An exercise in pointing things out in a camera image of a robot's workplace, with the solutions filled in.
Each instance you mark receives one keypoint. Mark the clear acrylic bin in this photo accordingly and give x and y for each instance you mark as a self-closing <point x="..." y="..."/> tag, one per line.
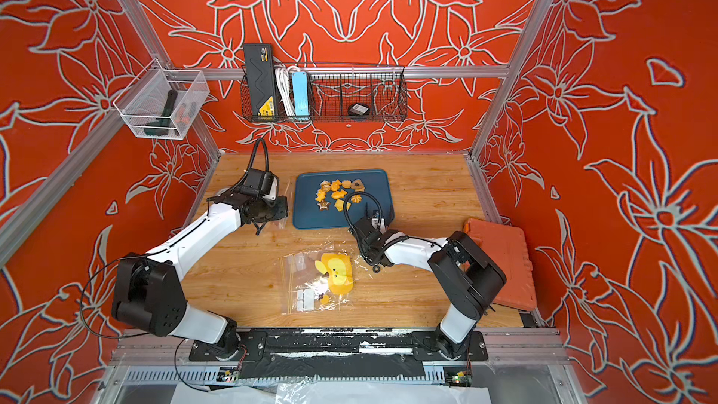
<point x="143" y="99"/>

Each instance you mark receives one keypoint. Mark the heart hole brown cookie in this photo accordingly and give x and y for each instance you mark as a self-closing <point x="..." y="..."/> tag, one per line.
<point x="358" y="186"/>

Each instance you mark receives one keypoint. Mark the orange fish cookie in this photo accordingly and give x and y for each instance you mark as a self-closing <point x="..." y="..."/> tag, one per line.
<point x="338" y="194"/>

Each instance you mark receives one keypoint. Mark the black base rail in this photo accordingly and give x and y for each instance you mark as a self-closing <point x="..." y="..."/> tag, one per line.
<point x="271" y="356"/>

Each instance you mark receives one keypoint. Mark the black wire basket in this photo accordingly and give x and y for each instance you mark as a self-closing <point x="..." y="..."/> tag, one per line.
<point x="334" y="87"/>

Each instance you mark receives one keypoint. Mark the clear bag with yellow toys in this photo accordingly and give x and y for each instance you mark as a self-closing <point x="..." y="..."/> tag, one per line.
<point x="319" y="280"/>

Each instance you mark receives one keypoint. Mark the blue plastic tray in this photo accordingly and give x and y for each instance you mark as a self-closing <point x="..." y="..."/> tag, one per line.
<point x="332" y="199"/>

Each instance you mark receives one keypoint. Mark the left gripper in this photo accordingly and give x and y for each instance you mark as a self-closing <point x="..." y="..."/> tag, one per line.
<point x="282" y="209"/>

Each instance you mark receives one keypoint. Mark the orange tool case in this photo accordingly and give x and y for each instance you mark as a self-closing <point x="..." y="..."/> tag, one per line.
<point x="507" y="247"/>

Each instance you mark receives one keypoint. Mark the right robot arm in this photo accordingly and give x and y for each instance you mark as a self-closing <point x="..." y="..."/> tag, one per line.
<point x="468" y="276"/>

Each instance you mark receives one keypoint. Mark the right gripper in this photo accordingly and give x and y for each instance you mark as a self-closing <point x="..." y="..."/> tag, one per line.
<point x="364" y="252"/>

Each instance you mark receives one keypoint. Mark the star brown cookie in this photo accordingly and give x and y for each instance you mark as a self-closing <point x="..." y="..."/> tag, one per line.
<point x="323" y="205"/>

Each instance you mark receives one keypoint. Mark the clear resealable bag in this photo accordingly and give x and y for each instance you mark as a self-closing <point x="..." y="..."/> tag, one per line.
<point x="286" y="199"/>

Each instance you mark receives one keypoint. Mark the black box with yellow label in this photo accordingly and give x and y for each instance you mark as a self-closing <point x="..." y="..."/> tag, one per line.
<point x="261" y="81"/>

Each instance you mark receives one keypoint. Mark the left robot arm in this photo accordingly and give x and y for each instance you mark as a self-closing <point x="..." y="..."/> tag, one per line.
<point x="148" y="293"/>

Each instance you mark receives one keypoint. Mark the light blue box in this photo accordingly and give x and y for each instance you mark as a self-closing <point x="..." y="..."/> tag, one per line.
<point x="301" y="89"/>

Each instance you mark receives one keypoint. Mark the dark green screwdriver handle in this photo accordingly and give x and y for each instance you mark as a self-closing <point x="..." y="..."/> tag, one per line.
<point x="160" y="126"/>

